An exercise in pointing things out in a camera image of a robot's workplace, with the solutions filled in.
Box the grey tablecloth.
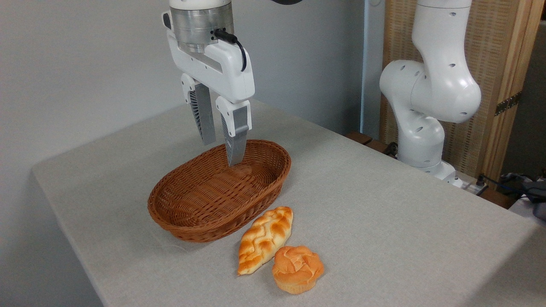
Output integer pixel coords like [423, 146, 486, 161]
[31, 99, 546, 307]

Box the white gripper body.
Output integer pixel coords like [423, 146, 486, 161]
[162, 12, 256, 104]

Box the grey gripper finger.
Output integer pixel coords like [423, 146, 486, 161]
[181, 73, 216, 145]
[215, 96, 252, 167]

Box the white vertical wall conduit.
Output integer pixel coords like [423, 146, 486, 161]
[360, 0, 370, 133]

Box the brown wicker basket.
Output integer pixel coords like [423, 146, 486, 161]
[148, 139, 292, 243]

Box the dark metal screen hinge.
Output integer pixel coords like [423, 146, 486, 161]
[495, 92, 522, 116]

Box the braided golden bread loaf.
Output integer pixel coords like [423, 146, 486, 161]
[237, 206, 294, 276]

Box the black power cable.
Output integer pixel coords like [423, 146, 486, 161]
[476, 173, 519, 196]

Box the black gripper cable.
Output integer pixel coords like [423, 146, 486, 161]
[213, 29, 248, 72]

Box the dark grey cable bundle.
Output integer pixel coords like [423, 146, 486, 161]
[500, 170, 546, 220]

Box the round orange muffin bread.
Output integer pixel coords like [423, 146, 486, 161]
[272, 246, 325, 295]

